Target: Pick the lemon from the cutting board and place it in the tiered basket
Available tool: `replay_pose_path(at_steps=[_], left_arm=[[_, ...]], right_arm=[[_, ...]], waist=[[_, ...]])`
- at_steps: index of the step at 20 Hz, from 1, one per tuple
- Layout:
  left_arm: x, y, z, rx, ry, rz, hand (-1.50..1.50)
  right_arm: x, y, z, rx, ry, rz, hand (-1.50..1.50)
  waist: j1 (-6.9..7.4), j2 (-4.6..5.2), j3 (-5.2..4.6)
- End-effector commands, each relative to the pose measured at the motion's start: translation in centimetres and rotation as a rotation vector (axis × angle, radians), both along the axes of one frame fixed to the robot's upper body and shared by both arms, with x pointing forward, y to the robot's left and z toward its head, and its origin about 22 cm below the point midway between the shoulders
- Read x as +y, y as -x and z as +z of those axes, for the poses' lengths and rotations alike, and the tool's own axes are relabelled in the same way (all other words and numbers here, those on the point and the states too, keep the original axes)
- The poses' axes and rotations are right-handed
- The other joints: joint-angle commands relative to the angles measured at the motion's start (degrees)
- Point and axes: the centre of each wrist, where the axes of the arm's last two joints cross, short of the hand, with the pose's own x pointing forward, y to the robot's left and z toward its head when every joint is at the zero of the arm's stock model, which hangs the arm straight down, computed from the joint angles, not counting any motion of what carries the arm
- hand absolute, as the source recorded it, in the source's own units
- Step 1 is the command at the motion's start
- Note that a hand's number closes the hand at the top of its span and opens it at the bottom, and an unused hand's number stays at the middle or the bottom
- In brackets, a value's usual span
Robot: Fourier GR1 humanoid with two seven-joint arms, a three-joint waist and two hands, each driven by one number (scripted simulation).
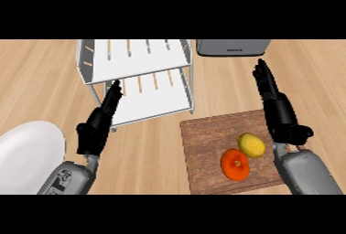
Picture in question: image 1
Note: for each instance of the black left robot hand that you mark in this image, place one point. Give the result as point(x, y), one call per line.
point(95, 128)

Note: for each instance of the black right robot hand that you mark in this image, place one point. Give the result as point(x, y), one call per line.
point(281, 115)

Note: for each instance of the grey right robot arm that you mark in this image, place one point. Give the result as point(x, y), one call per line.
point(303, 172)

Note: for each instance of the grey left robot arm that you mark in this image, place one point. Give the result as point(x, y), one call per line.
point(70, 178)

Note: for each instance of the yellow lemon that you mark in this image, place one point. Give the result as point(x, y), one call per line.
point(252, 145)

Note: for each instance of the brown wooden cutting board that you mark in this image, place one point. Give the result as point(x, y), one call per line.
point(212, 152)

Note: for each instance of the white plate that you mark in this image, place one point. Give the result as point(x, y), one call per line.
point(28, 157)

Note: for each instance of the orange fruit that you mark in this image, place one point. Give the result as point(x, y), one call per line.
point(234, 164)

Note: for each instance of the grey appliance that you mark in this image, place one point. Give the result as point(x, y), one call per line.
point(232, 47)

